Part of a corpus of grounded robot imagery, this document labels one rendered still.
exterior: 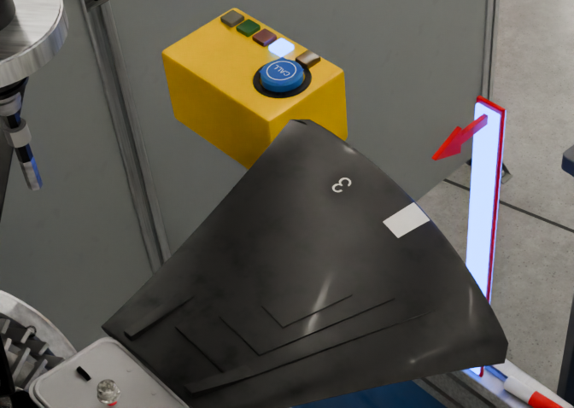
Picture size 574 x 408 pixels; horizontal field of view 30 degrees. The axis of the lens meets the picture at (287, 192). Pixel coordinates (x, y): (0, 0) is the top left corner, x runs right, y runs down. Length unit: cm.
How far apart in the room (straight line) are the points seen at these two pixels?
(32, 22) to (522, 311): 182
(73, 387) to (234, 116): 43
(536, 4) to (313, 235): 227
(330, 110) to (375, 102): 98
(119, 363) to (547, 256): 170
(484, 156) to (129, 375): 33
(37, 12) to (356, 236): 34
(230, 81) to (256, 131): 6
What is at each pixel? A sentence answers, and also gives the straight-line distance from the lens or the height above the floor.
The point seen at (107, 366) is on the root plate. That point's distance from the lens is 67.
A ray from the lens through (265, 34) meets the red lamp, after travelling 106.
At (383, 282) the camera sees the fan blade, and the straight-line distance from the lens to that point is 71.
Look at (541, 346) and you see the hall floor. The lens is 214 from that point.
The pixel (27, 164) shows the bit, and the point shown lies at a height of 138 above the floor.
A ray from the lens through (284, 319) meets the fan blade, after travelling 67.
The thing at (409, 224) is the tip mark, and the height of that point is 116.
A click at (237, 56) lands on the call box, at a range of 105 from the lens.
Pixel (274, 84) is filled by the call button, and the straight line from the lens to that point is 99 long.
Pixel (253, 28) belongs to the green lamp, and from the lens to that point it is 107.
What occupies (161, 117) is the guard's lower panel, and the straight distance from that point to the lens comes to 161.
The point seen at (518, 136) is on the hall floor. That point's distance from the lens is 254.
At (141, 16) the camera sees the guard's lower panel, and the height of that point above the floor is 85.
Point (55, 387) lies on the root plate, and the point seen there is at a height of 119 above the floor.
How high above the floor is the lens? 171
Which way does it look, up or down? 45 degrees down
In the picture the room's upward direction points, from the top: 7 degrees counter-clockwise
